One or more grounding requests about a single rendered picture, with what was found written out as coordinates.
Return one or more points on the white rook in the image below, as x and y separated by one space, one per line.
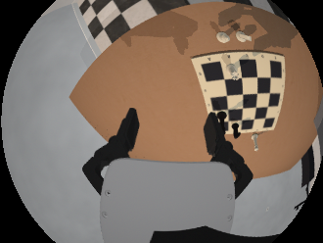
231 69

